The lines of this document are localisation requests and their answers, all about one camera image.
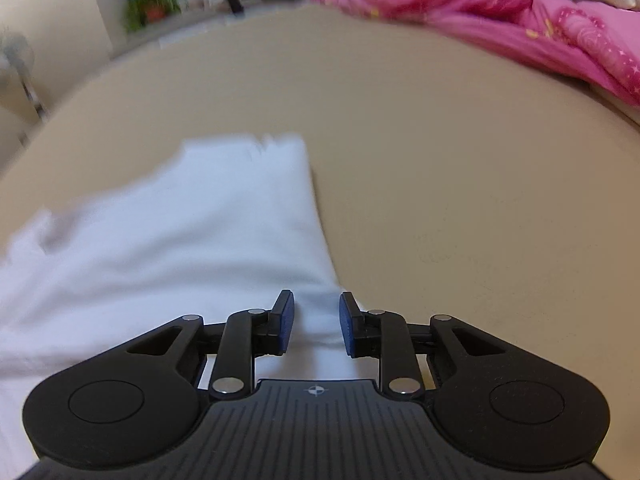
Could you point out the bed with tan sheet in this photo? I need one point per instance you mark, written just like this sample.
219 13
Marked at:
450 185

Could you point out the white long-sleeved garment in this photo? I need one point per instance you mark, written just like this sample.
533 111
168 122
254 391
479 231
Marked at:
175 240

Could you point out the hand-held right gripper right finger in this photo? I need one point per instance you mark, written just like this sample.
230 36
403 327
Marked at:
348 325

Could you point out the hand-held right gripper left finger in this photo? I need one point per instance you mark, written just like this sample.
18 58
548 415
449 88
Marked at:
283 322

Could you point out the pink floral quilt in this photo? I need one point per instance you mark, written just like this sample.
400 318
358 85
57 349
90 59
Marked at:
500 25

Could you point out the white standing fan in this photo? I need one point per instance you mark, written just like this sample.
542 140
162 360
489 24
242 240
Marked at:
17 55

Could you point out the potted green plant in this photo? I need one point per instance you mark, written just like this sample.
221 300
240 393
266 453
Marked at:
150 7

